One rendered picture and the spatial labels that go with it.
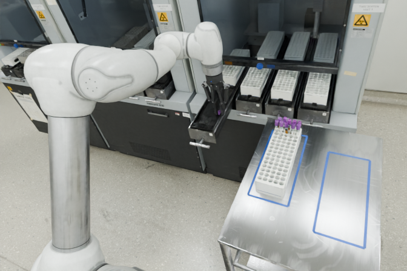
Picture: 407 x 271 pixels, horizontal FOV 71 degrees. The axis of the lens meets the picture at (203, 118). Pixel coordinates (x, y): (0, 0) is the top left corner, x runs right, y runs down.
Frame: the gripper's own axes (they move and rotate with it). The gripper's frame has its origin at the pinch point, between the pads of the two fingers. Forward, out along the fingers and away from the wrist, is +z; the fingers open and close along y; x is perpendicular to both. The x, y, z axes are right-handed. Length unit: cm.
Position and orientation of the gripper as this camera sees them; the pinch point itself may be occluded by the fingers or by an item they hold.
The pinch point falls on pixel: (218, 107)
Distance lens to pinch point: 136.1
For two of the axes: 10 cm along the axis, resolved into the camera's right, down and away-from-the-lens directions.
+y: -9.1, -1.5, 3.9
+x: -3.8, 6.6, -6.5
